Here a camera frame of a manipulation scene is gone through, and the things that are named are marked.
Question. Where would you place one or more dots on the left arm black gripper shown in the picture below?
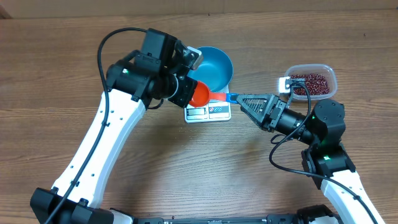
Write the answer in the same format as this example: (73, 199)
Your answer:
(189, 86)

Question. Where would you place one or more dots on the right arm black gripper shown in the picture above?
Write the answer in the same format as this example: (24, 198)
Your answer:
(268, 117)

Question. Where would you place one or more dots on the red measuring scoop blue handle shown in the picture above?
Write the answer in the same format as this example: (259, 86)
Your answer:
(202, 96)

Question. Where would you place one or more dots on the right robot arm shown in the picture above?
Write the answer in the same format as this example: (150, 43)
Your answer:
(325, 160)

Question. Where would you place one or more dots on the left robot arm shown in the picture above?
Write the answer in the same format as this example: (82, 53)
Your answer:
(157, 71)

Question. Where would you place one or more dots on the blue bowl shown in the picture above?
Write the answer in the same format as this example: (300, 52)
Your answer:
(216, 69)

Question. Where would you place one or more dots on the white kitchen scale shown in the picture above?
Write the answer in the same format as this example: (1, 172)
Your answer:
(213, 111)

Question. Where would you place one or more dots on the red beans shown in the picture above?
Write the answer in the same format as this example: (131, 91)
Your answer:
(315, 83)

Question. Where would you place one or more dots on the clear plastic container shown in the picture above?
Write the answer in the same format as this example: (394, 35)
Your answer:
(321, 69)

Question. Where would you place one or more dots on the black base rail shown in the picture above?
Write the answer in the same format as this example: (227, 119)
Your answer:
(214, 220)

